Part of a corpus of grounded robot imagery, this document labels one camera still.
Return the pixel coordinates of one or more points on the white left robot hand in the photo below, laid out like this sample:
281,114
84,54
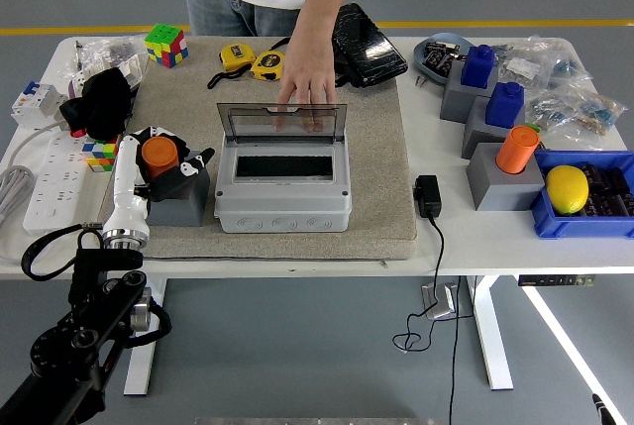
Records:
124,182

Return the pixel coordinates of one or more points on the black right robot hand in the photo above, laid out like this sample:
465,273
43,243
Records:
602,410

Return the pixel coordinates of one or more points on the person's left hand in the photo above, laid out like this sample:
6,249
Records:
309,78

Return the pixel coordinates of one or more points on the orange cylinder battery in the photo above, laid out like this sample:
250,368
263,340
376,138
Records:
515,152
159,157

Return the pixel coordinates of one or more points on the smoky transparent box lid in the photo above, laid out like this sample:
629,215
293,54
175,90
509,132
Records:
247,123

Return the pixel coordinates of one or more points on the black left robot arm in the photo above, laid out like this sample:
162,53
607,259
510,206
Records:
89,296

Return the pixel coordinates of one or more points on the small white socket box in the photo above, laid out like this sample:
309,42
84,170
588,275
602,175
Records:
133,68

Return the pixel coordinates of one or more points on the blue block battery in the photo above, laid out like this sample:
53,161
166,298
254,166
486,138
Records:
478,68
504,108

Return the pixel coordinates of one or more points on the rubik's cube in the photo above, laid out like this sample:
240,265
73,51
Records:
101,155
166,46

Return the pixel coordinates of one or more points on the grey block with round hole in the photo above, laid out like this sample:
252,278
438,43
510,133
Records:
183,212

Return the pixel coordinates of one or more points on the shiny black pouch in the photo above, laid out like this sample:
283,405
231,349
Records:
371,48

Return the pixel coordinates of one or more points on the white power strip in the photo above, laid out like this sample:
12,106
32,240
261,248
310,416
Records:
54,182

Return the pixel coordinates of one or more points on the black glove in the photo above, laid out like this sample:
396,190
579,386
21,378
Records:
104,103

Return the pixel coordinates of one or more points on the purple white small packet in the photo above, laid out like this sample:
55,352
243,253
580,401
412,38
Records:
75,88

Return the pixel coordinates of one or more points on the blue-grey dish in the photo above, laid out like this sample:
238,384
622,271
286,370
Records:
421,63

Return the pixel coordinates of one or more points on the grey-brown mat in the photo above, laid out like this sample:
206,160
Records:
371,172

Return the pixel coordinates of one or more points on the white blue circuit breaker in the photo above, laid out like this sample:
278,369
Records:
30,105

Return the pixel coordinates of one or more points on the small black capacitor pile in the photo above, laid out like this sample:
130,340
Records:
436,56

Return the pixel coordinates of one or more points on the white table leg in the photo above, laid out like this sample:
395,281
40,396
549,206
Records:
143,346
490,336

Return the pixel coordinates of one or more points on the clear bag of small hardware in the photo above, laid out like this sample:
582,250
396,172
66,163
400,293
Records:
111,48

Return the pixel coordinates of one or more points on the thin metal rod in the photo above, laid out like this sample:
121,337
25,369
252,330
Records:
77,53

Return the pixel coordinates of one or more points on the black table control panel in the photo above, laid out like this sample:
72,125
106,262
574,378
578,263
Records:
555,280

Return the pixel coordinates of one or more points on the grey block holder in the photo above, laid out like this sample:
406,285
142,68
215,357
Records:
455,98
495,189
478,135

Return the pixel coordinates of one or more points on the black power adapter plug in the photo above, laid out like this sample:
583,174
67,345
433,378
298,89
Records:
427,197

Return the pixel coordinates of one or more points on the blue plastic bin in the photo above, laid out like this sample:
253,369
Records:
569,228

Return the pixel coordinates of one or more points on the clear bag with white label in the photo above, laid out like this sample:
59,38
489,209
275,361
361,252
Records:
520,67

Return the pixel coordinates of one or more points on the yellow lemon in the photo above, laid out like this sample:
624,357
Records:
567,189

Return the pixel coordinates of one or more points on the small green object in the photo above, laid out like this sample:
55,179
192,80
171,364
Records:
534,126

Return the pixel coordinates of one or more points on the clear bag of blue parts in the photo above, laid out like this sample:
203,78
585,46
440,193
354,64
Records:
564,68

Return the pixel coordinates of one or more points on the grey electrical enclosure box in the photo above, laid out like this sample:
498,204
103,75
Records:
282,207

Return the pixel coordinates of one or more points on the silver metal bracket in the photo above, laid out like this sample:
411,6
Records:
438,303

